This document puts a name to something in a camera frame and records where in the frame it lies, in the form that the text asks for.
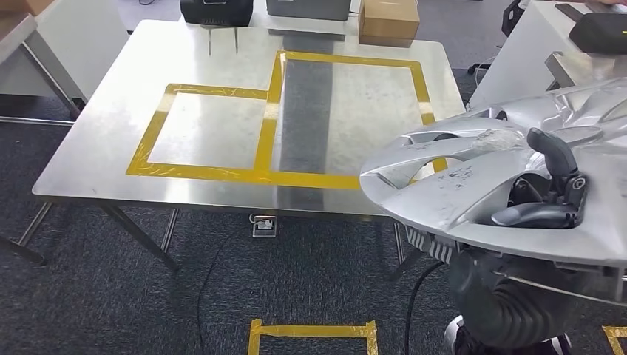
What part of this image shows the black padded case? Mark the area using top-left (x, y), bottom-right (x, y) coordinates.
top-left (569, 12), bottom-right (627, 55)

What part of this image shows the black phone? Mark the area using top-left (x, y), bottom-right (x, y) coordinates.
top-left (555, 2), bottom-right (586, 23)

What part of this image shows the silver wheel hubcap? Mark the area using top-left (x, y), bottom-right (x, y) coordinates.
top-left (359, 78), bottom-right (627, 307)

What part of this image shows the yellow tape rectangle outline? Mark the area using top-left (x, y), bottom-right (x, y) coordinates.
top-left (126, 50), bottom-right (449, 191)

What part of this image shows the black office chair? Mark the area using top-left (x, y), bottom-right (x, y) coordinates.
top-left (500, 0), bottom-right (523, 38)

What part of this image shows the black floor cable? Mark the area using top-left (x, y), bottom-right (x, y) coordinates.
top-left (195, 230), bottom-right (236, 355)

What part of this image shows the steel workbench table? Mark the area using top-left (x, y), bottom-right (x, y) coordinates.
top-left (17, 19), bottom-right (467, 283)

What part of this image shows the white cabinet panel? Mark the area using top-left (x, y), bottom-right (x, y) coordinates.
top-left (467, 0), bottom-right (589, 111)

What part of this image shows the steel floor socket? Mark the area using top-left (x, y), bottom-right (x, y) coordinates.
top-left (252, 215), bottom-right (278, 239)

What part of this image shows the short yellow tape piece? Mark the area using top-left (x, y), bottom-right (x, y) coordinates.
top-left (126, 90), bottom-right (177, 172)

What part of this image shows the grey equipment box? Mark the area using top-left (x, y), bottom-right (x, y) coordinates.
top-left (266, 0), bottom-right (351, 21)

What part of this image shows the yellow tape strip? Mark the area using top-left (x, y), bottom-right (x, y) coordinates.
top-left (166, 83), bottom-right (269, 101)

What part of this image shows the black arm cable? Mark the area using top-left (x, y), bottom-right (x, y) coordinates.
top-left (404, 262), bottom-right (444, 355)

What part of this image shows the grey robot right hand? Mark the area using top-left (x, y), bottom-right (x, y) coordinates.
top-left (447, 127), bottom-right (622, 325)

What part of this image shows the yellow floor tape outline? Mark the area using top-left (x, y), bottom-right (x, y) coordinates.
top-left (247, 319), bottom-right (379, 355)

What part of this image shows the brown cardboard box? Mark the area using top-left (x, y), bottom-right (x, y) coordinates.
top-left (358, 0), bottom-right (421, 49)
top-left (0, 0), bottom-right (55, 16)

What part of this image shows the black carry bag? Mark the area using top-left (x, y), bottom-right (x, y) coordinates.
top-left (180, 0), bottom-right (254, 28)

